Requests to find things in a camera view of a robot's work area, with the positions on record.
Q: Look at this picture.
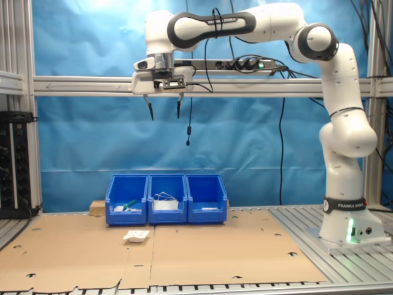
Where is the black socket panel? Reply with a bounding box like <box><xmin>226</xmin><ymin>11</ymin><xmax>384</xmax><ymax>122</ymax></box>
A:
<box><xmin>0</xmin><ymin>111</ymin><xmax>39</xmax><ymax>219</ymax></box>

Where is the black camera cable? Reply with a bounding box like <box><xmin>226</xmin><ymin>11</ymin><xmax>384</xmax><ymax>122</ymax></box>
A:
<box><xmin>184</xmin><ymin>7</ymin><xmax>224</xmax><ymax>95</ymax></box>

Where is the long black hanging cable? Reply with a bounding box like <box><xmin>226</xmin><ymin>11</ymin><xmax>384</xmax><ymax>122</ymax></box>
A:
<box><xmin>278</xmin><ymin>69</ymin><xmax>287</xmax><ymax>213</ymax></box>

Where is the stack of white face masks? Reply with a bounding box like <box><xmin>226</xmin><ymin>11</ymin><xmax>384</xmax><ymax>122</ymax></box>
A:
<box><xmin>152</xmin><ymin>192</ymin><xmax>180</xmax><ymax>212</ymax></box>

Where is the black cable with ferrite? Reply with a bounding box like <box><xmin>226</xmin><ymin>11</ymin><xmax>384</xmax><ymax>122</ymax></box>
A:
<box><xmin>185</xmin><ymin>97</ymin><xmax>193</xmax><ymax>147</ymax></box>

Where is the blue bin with small items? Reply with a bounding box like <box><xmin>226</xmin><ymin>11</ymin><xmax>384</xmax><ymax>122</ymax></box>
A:
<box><xmin>105</xmin><ymin>174</ymin><xmax>150</xmax><ymax>226</ymax></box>

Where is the cork block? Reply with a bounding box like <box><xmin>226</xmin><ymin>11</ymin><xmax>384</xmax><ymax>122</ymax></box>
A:
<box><xmin>88</xmin><ymin>200</ymin><xmax>108</xmax><ymax>217</ymax></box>

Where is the brown cardboard sheet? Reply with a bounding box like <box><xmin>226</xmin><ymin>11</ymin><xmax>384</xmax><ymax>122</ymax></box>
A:
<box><xmin>118</xmin><ymin>208</ymin><xmax>328</xmax><ymax>289</ymax></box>
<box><xmin>0</xmin><ymin>214</ymin><xmax>156</xmax><ymax>294</ymax></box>

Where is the aluminium frame post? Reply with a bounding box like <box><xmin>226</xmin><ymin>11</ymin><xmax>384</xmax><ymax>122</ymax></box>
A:
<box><xmin>365</xmin><ymin>0</ymin><xmax>384</xmax><ymax>207</ymax></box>
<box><xmin>0</xmin><ymin>0</ymin><xmax>42</xmax><ymax>216</ymax></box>

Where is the blue bin with cotton packets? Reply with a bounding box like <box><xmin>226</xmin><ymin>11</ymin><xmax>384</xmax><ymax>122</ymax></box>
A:
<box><xmin>185</xmin><ymin>173</ymin><xmax>230</xmax><ymax>224</ymax></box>

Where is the horizontal aluminium beam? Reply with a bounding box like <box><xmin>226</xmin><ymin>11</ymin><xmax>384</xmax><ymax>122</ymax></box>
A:
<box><xmin>32</xmin><ymin>75</ymin><xmax>374</xmax><ymax>98</ymax></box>

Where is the blue bin with masks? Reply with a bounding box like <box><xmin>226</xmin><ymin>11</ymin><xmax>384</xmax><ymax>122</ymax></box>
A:
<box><xmin>147</xmin><ymin>173</ymin><xmax>188</xmax><ymax>225</ymax></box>

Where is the black cable bundle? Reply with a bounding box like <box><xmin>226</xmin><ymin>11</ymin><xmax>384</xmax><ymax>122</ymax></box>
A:
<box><xmin>349</xmin><ymin>0</ymin><xmax>393</xmax><ymax>167</ymax></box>

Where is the grey power strip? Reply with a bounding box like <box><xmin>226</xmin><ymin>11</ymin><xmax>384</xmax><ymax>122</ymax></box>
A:
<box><xmin>174</xmin><ymin>58</ymin><xmax>276</xmax><ymax>72</ymax></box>

